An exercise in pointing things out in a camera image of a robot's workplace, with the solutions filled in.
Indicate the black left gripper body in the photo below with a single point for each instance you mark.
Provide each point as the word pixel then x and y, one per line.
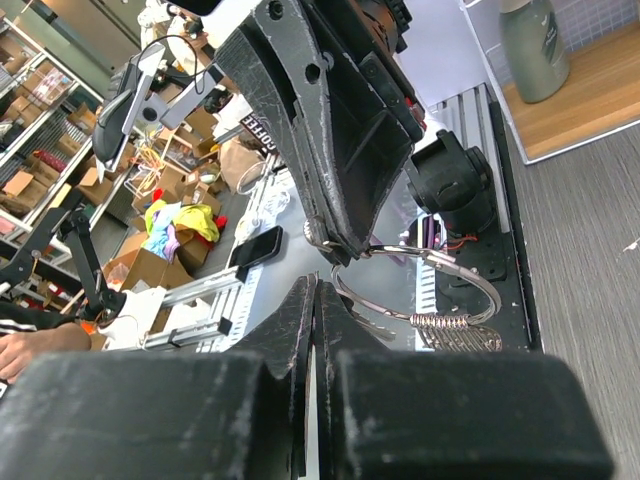
pixel 369 33

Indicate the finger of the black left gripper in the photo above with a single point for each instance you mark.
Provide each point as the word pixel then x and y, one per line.
pixel 273 58
pixel 369 143

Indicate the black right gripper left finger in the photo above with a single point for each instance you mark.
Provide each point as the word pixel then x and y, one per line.
pixel 239 414

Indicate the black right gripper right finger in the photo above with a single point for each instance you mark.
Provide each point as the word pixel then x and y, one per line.
pixel 385 414

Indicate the silver keyring with clips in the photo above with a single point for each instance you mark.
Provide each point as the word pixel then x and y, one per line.
pixel 448 292

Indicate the person's hand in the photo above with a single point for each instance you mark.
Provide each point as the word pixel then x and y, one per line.
pixel 18 350

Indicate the black smartphone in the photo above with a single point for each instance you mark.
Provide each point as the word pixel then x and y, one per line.
pixel 257 250

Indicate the grey green bottle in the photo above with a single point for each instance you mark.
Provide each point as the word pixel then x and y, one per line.
pixel 534 48

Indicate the colourful cloth pile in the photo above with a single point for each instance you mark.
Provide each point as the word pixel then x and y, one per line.
pixel 174 227

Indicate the wooden shelf board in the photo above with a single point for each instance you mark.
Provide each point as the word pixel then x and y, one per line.
pixel 599 98

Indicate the white slotted cable duct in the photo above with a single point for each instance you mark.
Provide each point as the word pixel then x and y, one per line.
pixel 428 235

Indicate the aluminium frame rail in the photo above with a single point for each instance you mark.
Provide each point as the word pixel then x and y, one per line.
pixel 208 314

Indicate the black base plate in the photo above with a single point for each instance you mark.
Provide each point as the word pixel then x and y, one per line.
pixel 501 258

